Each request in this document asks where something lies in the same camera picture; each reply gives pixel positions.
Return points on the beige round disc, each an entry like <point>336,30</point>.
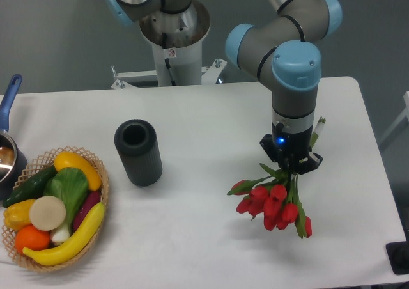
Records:
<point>47,213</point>

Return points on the yellow banana squash lower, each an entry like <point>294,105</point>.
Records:
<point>75,244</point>

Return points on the white furniture frame right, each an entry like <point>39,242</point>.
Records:
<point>398,125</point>

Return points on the purple sweet potato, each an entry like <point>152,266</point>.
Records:
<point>91,200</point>

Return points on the green bok choy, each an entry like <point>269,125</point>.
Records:
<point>70,185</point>

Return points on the blue handled saucepan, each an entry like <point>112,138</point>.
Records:
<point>13,161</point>

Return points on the green cucumber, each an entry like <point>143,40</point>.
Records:
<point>32,188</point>

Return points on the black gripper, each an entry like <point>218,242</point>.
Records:
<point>289,147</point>

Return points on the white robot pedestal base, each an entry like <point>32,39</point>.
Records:
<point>176,41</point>

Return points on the dark grey ribbed vase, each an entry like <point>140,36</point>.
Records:
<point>137,145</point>

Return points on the red tulip bouquet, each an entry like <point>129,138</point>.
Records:
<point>275,197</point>

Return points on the woven wicker basket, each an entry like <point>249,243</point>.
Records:
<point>37,165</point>

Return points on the yellow bell pepper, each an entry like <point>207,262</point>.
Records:
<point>16,216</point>

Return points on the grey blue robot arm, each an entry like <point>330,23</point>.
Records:
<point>282,56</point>

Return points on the yellow squash upper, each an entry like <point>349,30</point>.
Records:
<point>73,160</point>

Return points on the orange fruit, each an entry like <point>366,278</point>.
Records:
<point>31,238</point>

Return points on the black device at edge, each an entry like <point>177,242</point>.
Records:
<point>398,257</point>

